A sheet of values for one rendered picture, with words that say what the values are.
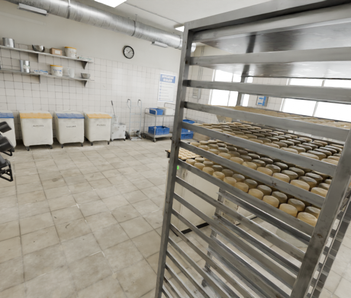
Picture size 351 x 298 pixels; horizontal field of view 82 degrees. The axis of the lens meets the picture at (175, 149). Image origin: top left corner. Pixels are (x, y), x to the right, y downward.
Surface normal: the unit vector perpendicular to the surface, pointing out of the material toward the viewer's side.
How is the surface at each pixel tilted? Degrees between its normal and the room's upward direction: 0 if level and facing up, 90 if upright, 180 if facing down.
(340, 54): 90
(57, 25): 90
